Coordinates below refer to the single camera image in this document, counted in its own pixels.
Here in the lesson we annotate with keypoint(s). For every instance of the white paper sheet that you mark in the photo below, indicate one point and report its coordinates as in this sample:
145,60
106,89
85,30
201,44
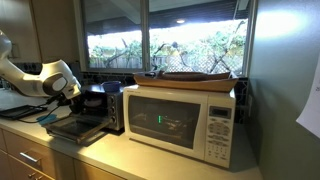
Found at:
313,106

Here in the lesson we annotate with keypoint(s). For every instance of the purple plastic bowl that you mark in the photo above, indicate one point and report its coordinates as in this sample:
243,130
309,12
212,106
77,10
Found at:
93,102

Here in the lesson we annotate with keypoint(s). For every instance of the round ceiling light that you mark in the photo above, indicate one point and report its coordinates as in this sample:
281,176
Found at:
180,21

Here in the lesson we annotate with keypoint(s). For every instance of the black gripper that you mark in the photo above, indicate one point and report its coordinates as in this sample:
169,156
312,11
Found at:
70,101

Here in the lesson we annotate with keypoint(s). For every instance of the dark wooden bowl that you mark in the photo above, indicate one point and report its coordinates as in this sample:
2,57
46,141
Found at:
190,76

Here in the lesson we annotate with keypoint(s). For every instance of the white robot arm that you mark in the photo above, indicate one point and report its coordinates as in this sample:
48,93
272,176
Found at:
50,81

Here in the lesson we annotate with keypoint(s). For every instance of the light wooden tray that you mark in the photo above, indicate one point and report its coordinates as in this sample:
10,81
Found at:
186,85

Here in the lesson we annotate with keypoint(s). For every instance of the black silver toaster oven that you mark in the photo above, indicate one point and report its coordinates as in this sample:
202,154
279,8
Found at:
100,115

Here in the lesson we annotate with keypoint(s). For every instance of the small blue bowl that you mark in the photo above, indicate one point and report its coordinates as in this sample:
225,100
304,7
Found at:
45,119

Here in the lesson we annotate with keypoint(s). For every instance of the black baking tray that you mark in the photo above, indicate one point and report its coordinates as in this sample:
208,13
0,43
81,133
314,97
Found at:
16,111

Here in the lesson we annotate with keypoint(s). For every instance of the white microwave oven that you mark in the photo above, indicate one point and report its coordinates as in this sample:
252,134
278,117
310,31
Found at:
173,123

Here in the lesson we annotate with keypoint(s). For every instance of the blue plastic bowl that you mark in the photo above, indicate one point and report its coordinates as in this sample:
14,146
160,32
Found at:
111,86

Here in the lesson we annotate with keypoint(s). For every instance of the grey window frame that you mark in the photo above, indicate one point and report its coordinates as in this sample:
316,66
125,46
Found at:
144,35

